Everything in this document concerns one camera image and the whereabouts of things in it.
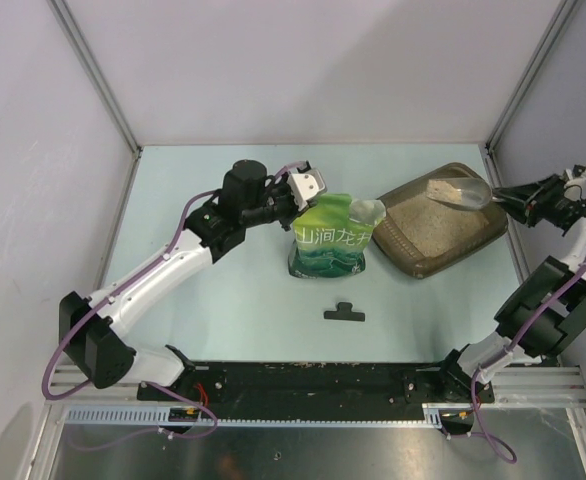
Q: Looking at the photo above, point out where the metal scoop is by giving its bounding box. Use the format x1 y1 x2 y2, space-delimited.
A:
425 177 500 211

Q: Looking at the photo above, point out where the green litter bag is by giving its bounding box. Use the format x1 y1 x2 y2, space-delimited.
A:
288 193 386 279

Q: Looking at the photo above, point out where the black bag clip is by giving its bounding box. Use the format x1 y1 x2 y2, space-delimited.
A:
323 302 366 322

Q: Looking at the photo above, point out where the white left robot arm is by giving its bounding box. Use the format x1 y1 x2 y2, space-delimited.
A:
55 160 325 400

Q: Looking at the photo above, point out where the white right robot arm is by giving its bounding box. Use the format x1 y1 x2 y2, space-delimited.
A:
434 174 586 401

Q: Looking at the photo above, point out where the beige cat litter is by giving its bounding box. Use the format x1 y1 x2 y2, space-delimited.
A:
388 193 488 257

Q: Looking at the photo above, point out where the brown plastic litter box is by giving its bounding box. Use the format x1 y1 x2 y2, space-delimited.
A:
372 162 508 279

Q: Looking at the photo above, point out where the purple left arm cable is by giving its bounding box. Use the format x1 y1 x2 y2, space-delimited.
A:
41 159 312 451

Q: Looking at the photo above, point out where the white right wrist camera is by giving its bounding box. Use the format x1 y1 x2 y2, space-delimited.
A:
563 164 586 189

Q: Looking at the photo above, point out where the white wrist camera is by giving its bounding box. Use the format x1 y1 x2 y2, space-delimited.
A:
287 168 327 212
563 164 586 189

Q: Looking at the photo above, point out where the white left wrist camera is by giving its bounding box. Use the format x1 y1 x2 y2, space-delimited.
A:
287 168 327 212

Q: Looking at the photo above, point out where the aluminium frame rail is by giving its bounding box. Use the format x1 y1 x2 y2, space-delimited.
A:
49 365 586 408

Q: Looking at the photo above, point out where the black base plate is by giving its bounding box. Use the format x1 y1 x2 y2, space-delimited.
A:
167 361 493 403

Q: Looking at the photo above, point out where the white slotted cable duct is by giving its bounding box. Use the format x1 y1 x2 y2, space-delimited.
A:
65 404 441 428

